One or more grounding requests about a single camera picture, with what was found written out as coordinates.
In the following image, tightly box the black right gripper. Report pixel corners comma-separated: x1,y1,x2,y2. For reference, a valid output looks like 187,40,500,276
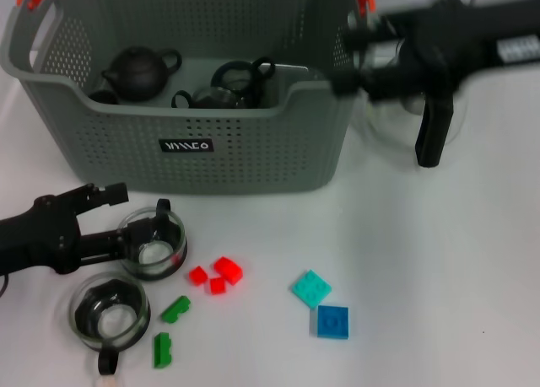
330,0,540,105

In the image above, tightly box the teal square toy brick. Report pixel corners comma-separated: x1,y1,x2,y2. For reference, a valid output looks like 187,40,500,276
290,269,333,310

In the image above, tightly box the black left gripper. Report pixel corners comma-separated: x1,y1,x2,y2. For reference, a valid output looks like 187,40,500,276
0,181,148,277

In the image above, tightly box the glass coffee pot black lid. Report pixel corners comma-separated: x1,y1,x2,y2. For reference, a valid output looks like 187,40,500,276
363,32,472,169

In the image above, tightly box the grey perforated plastic storage bin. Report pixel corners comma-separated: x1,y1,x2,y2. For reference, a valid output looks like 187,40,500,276
0,0,379,196

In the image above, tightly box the glass teacup black holder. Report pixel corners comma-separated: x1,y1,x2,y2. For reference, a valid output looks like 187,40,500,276
68,271,152,376
171,86,254,110
209,56,278,110
116,197,189,282

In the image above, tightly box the green toy brick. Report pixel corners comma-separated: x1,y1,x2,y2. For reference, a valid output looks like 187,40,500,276
153,331,174,369
160,295,192,325

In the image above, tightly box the black clay teapot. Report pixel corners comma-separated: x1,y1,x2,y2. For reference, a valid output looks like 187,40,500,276
100,45,183,104

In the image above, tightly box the wide red toy brick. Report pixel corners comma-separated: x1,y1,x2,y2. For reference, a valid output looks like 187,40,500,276
213,255,245,285

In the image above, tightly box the blue square toy brick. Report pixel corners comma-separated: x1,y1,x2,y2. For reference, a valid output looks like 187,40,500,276
314,304,351,341

